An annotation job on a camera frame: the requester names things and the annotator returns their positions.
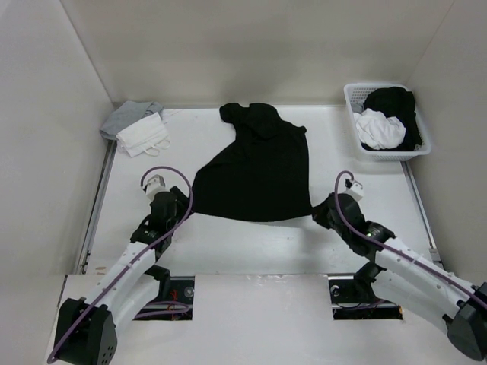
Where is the white plastic laundry basket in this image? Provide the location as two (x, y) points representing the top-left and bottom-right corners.
(343, 81), (432, 161)

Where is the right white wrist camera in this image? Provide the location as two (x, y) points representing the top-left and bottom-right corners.
(344, 179), (364, 202)

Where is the black garment in basket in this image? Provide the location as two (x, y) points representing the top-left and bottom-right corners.
(363, 87), (421, 151)

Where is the crumpled white tank top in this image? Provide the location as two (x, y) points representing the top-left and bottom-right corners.
(353, 109), (406, 151)

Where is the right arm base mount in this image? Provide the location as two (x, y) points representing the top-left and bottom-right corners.
(328, 263), (403, 320)

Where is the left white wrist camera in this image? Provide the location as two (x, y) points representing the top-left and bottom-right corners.
(142, 174), (168, 201)

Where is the purple cable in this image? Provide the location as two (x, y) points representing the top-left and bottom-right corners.
(46, 166), (195, 362)
(333, 170), (487, 309)

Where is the folded grey tank top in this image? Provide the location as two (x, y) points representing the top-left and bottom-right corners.
(100, 100), (164, 141)

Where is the folded white tank top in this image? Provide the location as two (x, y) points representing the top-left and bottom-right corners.
(116, 113), (170, 157)

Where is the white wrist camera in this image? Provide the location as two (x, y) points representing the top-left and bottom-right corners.
(344, 179), (364, 202)
(142, 174), (168, 201)

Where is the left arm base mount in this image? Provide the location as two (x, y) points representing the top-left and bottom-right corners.
(135, 265), (196, 321)

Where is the black tank top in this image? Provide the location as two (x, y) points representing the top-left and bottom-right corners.
(193, 103), (312, 223)

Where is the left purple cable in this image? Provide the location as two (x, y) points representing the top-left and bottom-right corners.
(46, 166), (195, 362)

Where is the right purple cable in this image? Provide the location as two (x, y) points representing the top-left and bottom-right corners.
(333, 170), (487, 309)

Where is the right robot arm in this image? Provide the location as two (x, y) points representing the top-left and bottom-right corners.
(311, 193), (486, 361)

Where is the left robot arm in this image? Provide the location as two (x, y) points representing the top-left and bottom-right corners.
(47, 182), (191, 364)

